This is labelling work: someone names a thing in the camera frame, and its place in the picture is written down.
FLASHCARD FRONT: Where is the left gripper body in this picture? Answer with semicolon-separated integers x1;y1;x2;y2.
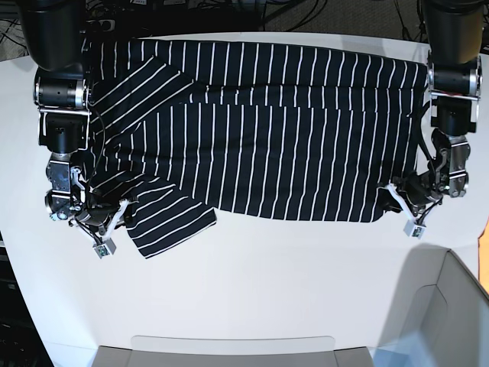
377;171;444;226

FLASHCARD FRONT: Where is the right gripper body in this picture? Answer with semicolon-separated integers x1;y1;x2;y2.
68;199;132;245

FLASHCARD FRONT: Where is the navy white striped T-shirt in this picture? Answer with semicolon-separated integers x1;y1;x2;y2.
82;40;427;258

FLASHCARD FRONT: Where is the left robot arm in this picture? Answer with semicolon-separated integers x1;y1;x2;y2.
384;1;484;239

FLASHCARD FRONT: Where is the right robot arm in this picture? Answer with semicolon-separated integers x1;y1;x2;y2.
17;1;131;257

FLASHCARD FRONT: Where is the orange object at edge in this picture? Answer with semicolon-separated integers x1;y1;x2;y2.
478;224;489;287

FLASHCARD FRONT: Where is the white storage bin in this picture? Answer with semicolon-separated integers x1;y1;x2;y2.
371;248;488;366

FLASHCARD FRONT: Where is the grey plastic tray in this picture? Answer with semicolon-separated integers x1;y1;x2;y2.
92;336;374;366

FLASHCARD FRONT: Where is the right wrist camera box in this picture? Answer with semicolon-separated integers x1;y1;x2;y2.
92;239;116;259

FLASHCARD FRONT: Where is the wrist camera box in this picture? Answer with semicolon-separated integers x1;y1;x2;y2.
92;239;116;259
403;219;426;239

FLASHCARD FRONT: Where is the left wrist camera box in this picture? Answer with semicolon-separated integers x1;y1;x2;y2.
403;219;426;239

